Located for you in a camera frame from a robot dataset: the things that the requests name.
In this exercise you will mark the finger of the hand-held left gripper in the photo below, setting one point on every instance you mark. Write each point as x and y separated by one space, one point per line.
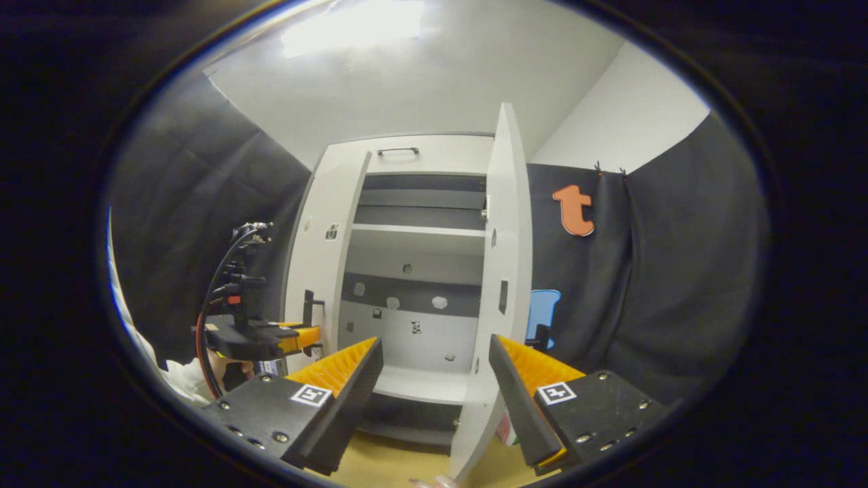
305 339
293 325

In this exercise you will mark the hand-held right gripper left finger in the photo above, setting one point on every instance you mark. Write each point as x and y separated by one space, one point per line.
352 407

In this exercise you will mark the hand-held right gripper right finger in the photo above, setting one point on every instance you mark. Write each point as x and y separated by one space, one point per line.
522 407

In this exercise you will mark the white shoe cabinet door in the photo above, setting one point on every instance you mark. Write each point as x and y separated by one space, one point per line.
502 237
325 271

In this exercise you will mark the white double-door shoe cabinet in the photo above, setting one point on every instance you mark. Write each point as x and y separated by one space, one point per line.
420 325

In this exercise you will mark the white cabinet bottom board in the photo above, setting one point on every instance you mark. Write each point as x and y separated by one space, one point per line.
420 386

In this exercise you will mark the white inner cabinet shelf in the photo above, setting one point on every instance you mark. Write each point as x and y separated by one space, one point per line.
420 230

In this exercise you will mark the metal door hinge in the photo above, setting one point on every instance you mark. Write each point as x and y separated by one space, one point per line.
485 209

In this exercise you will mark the white cabinet drawer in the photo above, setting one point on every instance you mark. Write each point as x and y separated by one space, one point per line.
447 156

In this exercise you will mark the small blue white box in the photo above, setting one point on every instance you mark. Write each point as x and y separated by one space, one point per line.
270 367

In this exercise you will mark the black backdrop cloth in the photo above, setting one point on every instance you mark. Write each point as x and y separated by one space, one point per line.
678 271
183 203

